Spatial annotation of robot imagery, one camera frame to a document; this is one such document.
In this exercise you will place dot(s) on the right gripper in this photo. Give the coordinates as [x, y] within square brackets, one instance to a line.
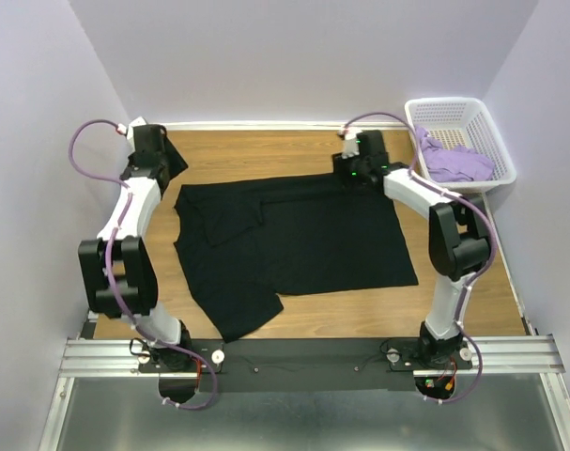
[340, 165]

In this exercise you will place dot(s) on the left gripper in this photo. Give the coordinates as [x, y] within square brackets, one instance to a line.
[177, 163]

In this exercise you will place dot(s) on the black t shirt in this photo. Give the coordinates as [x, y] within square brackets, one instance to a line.
[243, 245]

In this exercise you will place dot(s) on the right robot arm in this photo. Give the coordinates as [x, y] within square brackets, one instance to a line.
[460, 246]

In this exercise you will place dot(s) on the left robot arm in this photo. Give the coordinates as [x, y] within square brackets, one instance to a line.
[120, 282]

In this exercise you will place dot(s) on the purple t shirt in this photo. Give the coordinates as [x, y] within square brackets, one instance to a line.
[459, 164]

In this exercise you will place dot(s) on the white plastic laundry basket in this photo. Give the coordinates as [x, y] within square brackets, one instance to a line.
[464, 122]

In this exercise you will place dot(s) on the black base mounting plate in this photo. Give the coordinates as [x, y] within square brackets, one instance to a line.
[297, 365]

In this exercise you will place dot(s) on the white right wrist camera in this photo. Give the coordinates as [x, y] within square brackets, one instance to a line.
[351, 141]

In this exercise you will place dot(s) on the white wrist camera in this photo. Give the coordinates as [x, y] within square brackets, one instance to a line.
[351, 141]
[127, 131]

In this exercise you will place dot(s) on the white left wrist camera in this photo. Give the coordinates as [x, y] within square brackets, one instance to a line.
[127, 131]

